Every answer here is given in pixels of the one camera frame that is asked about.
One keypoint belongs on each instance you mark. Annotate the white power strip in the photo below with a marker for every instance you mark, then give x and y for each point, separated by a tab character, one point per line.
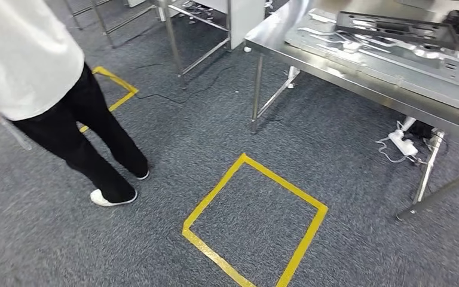
403	143

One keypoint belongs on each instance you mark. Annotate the person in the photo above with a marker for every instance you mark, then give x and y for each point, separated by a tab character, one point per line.
27	59

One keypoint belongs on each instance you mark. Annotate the white cabinet panel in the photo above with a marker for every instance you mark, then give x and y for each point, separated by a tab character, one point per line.
247	20

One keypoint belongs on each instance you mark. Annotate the stainless steel workbench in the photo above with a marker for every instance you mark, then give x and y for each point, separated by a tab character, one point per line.
277	35

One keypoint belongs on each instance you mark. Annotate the stamped sheet metal panel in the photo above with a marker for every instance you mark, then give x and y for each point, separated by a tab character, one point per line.
372	67

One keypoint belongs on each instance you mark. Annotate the steel frame stand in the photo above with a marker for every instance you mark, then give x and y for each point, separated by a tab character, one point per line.
102	23

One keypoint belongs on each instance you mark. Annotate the black power adapter box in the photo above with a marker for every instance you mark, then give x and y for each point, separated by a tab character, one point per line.
421	130

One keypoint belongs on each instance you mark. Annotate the white rod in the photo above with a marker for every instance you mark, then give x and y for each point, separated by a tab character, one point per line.
15	134

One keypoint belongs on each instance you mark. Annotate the steel frame table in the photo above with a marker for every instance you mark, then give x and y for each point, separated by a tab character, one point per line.
173	43

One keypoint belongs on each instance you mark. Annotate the black plastic plate bracket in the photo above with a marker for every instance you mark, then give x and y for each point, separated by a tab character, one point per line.
342	20

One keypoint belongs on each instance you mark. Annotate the small white plug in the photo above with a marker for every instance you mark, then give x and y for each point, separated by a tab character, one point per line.
247	50

